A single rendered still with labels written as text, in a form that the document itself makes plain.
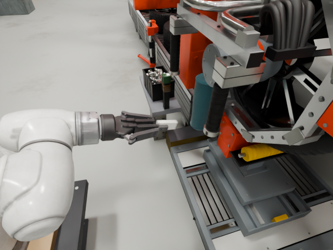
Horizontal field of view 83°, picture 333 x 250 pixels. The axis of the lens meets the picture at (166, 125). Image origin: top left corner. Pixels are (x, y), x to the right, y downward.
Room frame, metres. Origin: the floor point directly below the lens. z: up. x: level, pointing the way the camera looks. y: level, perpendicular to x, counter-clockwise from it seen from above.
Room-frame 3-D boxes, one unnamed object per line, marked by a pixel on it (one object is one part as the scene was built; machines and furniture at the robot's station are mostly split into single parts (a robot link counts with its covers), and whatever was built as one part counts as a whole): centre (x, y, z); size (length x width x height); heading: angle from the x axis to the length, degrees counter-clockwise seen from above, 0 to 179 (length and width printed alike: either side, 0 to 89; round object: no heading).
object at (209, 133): (0.36, -0.12, 0.83); 0.04 x 0.04 x 0.16
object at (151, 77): (1.02, 0.05, 0.51); 0.20 x 0.14 x 0.13; 21
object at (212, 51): (0.57, -0.23, 0.85); 0.21 x 0.14 x 0.14; 106
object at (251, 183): (0.64, -0.47, 0.32); 0.40 x 0.30 x 0.28; 16
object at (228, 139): (0.60, -0.34, 0.48); 0.16 x 0.12 x 0.17; 106
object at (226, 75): (0.37, -0.15, 0.93); 0.09 x 0.05 x 0.05; 106
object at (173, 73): (0.69, -0.03, 0.83); 0.04 x 0.04 x 0.16
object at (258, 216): (0.58, -0.48, 0.13); 0.50 x 0.36 x 0.10; 16
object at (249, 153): (0.50, -0.43, 0.51); 0.29 x 0.06 x 0.06; 106
